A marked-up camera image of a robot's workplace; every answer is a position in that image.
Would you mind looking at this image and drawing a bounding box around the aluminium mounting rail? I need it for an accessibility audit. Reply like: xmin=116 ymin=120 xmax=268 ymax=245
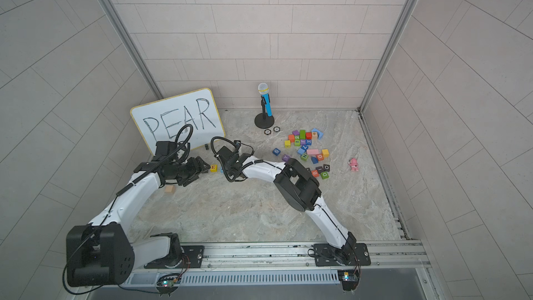
xmin=119 ymin=240 xmax=430 ymax=273

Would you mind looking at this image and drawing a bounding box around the pink toy figure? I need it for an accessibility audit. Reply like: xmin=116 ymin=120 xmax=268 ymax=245
xmin=348 ymin=158 xmax=359 ymax=172

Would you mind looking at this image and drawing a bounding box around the left circuit board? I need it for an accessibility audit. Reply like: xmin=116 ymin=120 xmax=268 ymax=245
xmin=156 ymin=274 xmax=180 ymax=294

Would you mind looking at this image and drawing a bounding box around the right circuit board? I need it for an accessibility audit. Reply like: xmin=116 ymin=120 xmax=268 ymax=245
xmin=337 ymin=269 xmax=360 ymax=291

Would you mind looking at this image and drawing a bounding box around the circuit board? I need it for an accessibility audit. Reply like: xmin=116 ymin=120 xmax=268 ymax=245
xmin=156 ymin=274 xmax=180 ymax=294
xmin=337 ymin=269 xmax=360 ymax=291

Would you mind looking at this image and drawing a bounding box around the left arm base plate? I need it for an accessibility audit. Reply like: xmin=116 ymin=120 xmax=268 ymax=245
xmin=144 ymin=245 xmax=205 ymax=269

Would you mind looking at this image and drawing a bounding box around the black microphone stand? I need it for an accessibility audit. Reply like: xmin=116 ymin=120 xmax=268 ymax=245
xmin=254 ymin=100 xmax=275 ymax=129

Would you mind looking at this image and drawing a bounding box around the light blue arch block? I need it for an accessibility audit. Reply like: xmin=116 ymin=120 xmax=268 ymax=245
xmin=311 ymin=129 xmax=323 ymax=140

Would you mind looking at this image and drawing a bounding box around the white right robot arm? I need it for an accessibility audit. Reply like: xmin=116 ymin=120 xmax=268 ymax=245
xmin=210 ymin=136 xmax=359 ymax=266

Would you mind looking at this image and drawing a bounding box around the plain wooden cube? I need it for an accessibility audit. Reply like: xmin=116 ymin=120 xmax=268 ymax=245
xmin=165 ymin=185 xmax=176 ymax=194

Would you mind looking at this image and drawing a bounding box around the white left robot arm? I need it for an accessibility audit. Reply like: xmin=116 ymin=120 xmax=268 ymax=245
xmin=63 ymin=142 xmax=210 ymax=288

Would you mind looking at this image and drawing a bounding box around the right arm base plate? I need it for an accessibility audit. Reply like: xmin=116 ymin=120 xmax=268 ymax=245
xmin=308 ymin=242 xmax=371 ymax=267

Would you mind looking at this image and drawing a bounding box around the blue toy microphone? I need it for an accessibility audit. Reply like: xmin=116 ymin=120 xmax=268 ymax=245
xmin=258 ymin=83 xmax=272 ymax=117

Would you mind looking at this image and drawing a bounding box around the whiteboard with PEAR text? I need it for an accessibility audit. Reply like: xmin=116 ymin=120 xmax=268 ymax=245
xmin=130 ymin=88 xmax=226 ymax=155

